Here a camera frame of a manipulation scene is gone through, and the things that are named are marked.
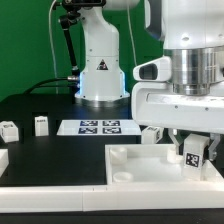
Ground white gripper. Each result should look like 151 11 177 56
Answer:
131 82 224 161

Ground white square table top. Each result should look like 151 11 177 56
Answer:
105 144 224 184

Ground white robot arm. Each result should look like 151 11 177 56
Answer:
63 0 224 145

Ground white U-shaped obstacle fence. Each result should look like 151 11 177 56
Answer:
0 148 224 213

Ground white marker sheet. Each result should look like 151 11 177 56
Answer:
57 119 141 136

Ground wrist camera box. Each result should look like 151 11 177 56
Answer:
133 56 171 82

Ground black cable at base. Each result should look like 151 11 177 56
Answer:
25 75 80 95

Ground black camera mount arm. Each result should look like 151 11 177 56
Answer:
59 0 80 76

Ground white cable left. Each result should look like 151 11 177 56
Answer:
48 0 60 95

